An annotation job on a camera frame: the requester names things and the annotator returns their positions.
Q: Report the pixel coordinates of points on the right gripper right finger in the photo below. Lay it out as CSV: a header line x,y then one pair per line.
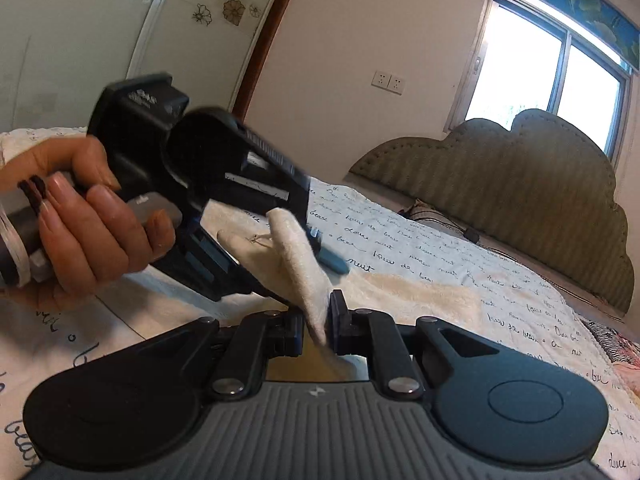
x,y
375,336

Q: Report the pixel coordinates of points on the white wall socket plate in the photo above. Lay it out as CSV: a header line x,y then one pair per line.
x,y
388,82

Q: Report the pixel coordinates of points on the cream textured pants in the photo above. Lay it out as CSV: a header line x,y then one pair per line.
x,y
277,253

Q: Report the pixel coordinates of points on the brown wooden door frame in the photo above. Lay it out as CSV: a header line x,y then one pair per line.
x,y
263,41

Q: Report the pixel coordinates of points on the olive green padded headboard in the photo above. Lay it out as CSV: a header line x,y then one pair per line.
x,y
541,187

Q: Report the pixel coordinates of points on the white wardrobe with flower decals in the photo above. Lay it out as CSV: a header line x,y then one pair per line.
x,y
58,55

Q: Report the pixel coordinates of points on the patterned pillow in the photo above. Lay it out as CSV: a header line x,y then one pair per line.
x,y
427,215

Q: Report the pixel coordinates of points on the person's left hand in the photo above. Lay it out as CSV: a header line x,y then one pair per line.
x,y
92,238

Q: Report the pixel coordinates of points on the window with metal frame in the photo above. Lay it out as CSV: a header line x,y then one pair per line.
x,y
528,55

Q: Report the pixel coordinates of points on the pink floral bedding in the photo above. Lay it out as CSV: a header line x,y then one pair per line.
x,y
622,352

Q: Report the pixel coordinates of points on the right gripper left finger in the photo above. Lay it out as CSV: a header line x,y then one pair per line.
x,y
259,338

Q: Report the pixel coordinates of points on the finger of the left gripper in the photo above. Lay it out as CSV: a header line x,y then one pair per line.
x,y
324,256

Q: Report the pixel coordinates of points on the black device on bed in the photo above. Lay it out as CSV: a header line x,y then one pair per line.
x,y
471,235

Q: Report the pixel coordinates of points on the white blanket with script text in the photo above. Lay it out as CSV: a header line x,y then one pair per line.
x,y
396,265

